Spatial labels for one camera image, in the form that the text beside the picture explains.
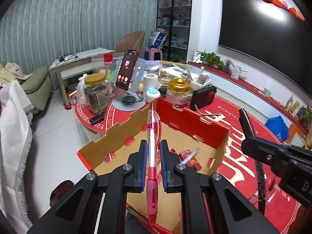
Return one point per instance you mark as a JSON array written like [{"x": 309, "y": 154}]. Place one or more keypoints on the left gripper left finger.
[{"x": 140, "y": 165}]

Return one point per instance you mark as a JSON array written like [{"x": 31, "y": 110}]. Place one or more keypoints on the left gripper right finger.
[{"x": 168, "y": 162}]

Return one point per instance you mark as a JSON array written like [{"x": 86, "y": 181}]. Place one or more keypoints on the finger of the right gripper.
[{"x": 269, "y": 146}]

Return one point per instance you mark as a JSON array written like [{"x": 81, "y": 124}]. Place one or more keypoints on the small red box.
[{"x": 194, "y": 163}]

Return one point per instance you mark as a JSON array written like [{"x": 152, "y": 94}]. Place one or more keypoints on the thin black marker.
[{"x": 272, "y": 183}]

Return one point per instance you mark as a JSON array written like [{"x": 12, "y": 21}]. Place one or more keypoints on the clear red gel pen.
[{"x": 154, "y": 130}]

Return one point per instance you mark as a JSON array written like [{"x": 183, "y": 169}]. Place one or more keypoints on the clear white label pen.
[{"x": 269, "y": 199}]

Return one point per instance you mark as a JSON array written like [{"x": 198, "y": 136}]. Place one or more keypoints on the white blue patterned pen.
[{"x": 190, "y": 156}]

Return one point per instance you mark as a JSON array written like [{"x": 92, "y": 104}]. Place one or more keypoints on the black marker pen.
[{"x": 251, "y": 151}]

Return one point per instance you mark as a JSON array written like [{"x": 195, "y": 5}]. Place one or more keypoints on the blue plastic bag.
[{"x": 279, "y": 129}]

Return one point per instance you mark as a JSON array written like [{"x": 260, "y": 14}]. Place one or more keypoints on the potted plant right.
[{"x": 305, "y": 114}]

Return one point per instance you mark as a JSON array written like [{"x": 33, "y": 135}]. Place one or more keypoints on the grey phone stand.
[{"x": 131, "y": 99}]

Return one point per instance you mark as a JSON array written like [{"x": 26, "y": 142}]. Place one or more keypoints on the round red wedding rug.
[{"x": 219, "y": 140}]

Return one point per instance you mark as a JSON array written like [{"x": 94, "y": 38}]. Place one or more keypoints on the gold lid glass jar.
[{"x": 178, "y": 92}]

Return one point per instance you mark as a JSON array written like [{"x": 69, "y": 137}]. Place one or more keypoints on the black radio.
[{"x": 202, "y": 97}]

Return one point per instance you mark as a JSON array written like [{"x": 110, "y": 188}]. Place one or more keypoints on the white toilet paper roll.
[{"x": 150, "y": 81}]

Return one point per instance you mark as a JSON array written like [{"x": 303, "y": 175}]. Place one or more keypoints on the small doll figurine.
[{"x": 228, "y": 66}]

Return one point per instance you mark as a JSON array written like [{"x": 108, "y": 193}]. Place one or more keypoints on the yellow lid plastic jar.
[{"x": 97, "y": 92}]

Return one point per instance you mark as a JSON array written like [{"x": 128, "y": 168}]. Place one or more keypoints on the brown slippers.
[{"x": 60, "y": 191}]

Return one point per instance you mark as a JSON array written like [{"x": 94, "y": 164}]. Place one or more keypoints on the white mug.
[{"x": 203, "y": 78}]

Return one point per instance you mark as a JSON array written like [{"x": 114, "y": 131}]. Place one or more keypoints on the smartphone on stand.
[{"x": 126, "y": 69}]

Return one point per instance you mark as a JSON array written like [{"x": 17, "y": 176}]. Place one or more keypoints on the green potted plant left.
[{"x": 209, "y": 59}]

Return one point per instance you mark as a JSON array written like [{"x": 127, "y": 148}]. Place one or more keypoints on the large black tv screen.
[{"x": 270, "y": 35}]

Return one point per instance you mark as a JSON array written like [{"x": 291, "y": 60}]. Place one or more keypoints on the pink plastic stool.
[{"x": 152, "y": 54}]

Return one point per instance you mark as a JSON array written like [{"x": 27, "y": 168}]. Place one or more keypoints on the white side table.
[{"x": 71, "y": 67}]

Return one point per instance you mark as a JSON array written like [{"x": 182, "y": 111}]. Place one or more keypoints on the brown chair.
[{"x": 131, "y": 41}]

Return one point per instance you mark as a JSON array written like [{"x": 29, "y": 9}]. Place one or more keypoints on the green sofa cushion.
[{"x": 38, "y": 88}]

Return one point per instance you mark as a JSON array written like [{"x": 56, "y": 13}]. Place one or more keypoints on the white blanket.
[{"x": 16, "y": 138}]

